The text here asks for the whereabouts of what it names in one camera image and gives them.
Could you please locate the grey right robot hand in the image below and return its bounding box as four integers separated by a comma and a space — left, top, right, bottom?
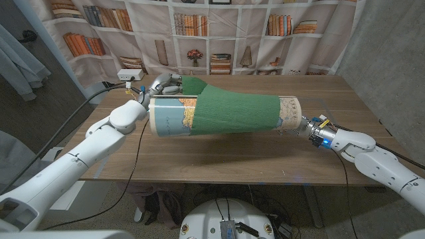
278, 116, 337, 149

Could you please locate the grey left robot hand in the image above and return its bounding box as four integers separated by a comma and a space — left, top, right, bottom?
138, 73, 183, 108

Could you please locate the map-printed cardboard tube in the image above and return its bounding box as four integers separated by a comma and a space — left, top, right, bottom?
148, 95, 303, 137

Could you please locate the green crepe paper sheet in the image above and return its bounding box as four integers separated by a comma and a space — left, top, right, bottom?
181, 76, 282, 136

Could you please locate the white power strip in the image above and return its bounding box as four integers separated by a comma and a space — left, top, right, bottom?
116, 68, 145, 82

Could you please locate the printed bookshelf backdrop cloth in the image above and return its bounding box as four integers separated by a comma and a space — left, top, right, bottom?
28, 0, 366, 89

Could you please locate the grey table leg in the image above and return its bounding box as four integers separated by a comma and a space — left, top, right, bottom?
302, 185, 323, 229

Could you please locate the pinkish cloth under table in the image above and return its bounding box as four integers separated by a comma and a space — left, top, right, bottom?
119, 182, 184, 230

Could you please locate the silver finned module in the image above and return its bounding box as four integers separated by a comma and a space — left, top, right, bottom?
220, 219, 237, 239

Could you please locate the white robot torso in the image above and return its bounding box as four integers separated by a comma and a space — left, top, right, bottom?
179, 198, 276, 239

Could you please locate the grey hanging curtain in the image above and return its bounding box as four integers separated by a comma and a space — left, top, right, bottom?
0, 25, 52, 102

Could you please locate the black power strip cable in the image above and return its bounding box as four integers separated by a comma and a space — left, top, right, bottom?
105, 76, 135, 90

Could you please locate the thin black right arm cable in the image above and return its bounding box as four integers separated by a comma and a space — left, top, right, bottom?
331, 148, 359, 239

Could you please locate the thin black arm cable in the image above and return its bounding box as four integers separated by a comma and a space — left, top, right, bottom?
41, 118, 149, 230
331, 148, 359, 239

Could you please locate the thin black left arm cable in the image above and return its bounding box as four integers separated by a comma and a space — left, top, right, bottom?
41, 118, 149, 230

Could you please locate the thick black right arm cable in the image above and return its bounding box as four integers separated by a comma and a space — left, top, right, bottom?
335, 124, 425, 171

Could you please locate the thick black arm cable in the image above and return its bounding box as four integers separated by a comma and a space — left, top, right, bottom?
0, 84, 142, 195
335, 124, 425, 171

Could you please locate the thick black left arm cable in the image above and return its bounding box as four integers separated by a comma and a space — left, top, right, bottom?
0, 84, 142, 195

